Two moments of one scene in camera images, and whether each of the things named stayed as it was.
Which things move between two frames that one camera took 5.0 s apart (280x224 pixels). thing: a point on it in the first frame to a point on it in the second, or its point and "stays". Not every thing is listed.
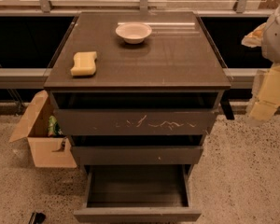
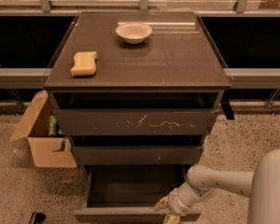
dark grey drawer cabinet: x=136 y=91 stays
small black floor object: x=36 y=217 stays
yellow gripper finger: x=254 y=39 to x=162 y=203
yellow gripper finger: x=259 y=112 to x=172 y=218
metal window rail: x=37 y=77 stays
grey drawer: x=105 y=150 stays
